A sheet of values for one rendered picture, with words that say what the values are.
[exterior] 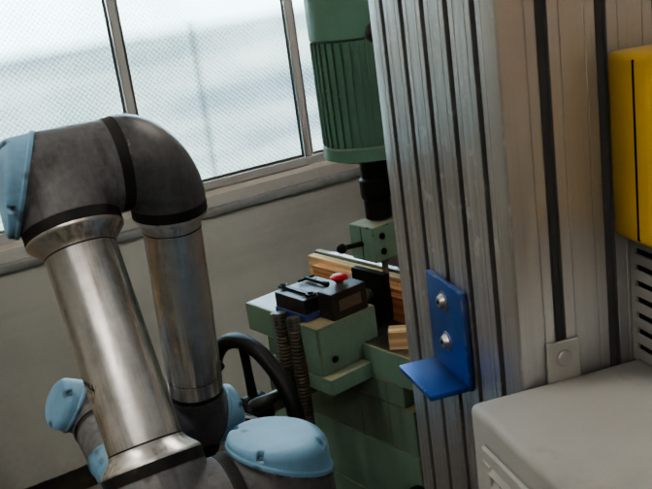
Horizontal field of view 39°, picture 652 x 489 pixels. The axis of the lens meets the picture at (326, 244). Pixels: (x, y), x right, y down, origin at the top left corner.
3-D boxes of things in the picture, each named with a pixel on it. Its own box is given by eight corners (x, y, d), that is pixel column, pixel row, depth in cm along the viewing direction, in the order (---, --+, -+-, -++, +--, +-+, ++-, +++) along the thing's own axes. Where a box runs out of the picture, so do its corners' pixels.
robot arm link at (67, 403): (51, 445, 126) (35, 408, 132) (122, 454, 133) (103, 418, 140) (76, 399, 125) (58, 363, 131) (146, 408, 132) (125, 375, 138)
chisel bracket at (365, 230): (353, 265, 179) (347, 223, 176) (405, 244, 187) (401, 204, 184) (378, 272, 173) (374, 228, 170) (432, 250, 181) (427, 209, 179)
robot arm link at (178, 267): (179, 91, 120) (224, 411, 139) (97, 107, 115) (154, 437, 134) (215, 108, 110) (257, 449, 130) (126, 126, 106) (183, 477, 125)
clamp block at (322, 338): (274, 358, 170) (266, 312, 167) (330, 333, 178) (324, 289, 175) (324, 378, 159) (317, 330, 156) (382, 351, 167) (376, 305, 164)
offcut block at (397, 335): (409, 341, 162) (407, 324, 161) (408, 348, 159) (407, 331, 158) (390, 342, 162) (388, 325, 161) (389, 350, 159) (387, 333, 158)
